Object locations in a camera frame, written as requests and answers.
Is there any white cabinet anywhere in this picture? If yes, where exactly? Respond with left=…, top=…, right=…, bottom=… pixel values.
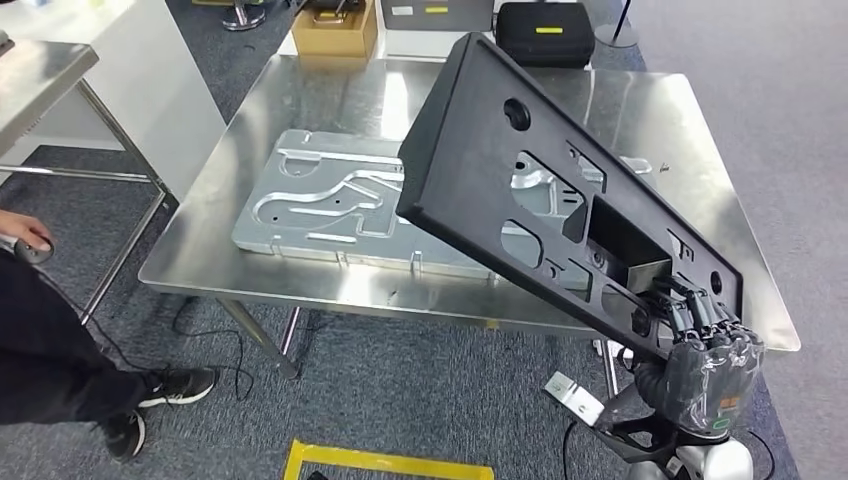
left=0, top=0, right=228, bottom=203

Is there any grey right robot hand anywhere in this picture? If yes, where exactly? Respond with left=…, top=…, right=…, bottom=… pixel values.
left=632, top=274, right=766, bottom=442

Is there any person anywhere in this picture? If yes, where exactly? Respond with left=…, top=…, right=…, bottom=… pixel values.
left=0, top=210, right=220, bottom=465

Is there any grey pole stand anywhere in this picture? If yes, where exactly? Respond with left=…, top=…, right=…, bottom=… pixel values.
left=594, top=0, right=641, bottom=49

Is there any cardboard box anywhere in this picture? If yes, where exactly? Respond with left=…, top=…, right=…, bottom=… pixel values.
left=291, top=0, right=379, bottom=60

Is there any aluminium fixture plate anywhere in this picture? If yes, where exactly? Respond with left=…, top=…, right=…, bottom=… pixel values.
left=231, top=129, right=654, bottom=293

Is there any grey equipment case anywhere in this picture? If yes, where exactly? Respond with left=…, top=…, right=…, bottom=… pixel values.
left=380, top=0, right=495, bottom=33

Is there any black case with yellow label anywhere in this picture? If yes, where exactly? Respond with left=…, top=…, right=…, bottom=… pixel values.
left=495, top=1, right=596, bottom=69

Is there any black handheld controller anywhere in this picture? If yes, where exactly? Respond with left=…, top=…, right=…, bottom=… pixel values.
left=14, top=237, right=56, bottom=266

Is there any black sneaker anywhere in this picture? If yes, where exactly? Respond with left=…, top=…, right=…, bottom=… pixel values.
left=102, top=410, right=147, bottom=464
left=137, top=367, right=220, bottom=410

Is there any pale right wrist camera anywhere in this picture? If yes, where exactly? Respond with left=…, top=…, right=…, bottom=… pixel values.
left=544, top=371, right=677, bottom=465

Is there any white low platform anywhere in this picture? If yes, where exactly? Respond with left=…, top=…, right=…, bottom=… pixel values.
left=276, top=26, right=594, bottom=73

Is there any chrome stand base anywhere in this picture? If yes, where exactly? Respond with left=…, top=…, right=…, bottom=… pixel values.
left=221, top=0, right=266, bottom=32

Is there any black plastic plate bracket part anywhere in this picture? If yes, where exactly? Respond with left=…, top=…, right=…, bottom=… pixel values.
left=396, top=31, right=745, bottom=362

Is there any person's hand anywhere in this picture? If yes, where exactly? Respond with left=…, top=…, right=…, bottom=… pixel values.
left=0, top=210, right=56, bottom=253

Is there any small stainless steel table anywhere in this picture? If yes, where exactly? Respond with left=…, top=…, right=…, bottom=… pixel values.
left=0, top=39, right=175, bottom=326

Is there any black floor cable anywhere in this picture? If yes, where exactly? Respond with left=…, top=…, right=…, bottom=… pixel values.
left=79, top=294, right=256, bottom=402

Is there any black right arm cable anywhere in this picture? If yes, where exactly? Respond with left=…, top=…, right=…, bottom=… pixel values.
left=560, top=420, right=584, bottom=480

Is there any stainless steel workbench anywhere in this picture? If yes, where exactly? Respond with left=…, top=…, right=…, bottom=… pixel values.
left=137, top=54, right=802, bottom=399

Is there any yellow floor tape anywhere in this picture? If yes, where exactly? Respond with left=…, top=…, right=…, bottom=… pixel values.
left=283, top=439, right=496, bottom=480

